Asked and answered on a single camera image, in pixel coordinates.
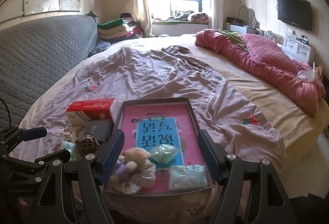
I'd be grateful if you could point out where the green item in plastic bag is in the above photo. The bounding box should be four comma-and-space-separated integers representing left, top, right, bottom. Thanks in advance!
151, 144, 179, 164

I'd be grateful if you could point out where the pink and blue book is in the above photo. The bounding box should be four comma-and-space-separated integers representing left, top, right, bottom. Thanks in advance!
118, 102, 212, 196

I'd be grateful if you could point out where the white plastic bag on duvet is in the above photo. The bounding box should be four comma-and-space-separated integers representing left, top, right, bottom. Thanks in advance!
297, 69, 316, 83

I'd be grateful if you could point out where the cream plush lamb toy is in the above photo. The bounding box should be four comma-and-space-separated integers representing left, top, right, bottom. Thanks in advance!
118, 147, 151, 173

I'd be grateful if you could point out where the grey quilted headboard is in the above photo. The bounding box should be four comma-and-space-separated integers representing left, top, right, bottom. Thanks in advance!
1, 15, 98, 128

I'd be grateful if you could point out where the white drawer cabinet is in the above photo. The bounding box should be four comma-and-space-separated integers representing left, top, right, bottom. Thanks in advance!
282, 35, 316, 64

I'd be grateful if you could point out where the clothes pile on windowsill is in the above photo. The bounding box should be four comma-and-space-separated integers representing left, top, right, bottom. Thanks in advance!
152, 10, 209, 24

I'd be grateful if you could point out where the black cable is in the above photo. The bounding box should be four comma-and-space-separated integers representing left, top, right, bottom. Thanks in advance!
0, 98, 12, 129

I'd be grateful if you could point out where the dark grey small box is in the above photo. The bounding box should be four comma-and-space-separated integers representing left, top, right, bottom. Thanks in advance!
84, 119, 112, 144

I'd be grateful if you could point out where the red and white carton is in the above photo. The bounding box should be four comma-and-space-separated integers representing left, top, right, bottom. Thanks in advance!
66, 98, 115, 126

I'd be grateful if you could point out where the leopard print scrunchie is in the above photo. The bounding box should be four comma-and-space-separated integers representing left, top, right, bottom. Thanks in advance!
75, 135, 100, 154

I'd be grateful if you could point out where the white desk fan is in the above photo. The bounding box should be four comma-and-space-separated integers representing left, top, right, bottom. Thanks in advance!
237, 5, 257, 28

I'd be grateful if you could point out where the pink quilted duvet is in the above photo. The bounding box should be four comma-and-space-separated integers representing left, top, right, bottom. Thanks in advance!
195, 29, 325, 117

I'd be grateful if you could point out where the black wall television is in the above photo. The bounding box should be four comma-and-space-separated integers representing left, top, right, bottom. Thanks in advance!
277, 0, 313, 31

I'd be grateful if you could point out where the stack of folded blankets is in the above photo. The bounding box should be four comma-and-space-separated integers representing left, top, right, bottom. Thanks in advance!
98, 13, 144, 43

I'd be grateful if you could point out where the lilac bed sheet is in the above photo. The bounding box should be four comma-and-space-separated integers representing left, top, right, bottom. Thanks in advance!
10, 45, 287, 217

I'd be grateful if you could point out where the beige fabric scrunchie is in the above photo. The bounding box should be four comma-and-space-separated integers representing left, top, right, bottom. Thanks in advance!
106, 160, 156, 195

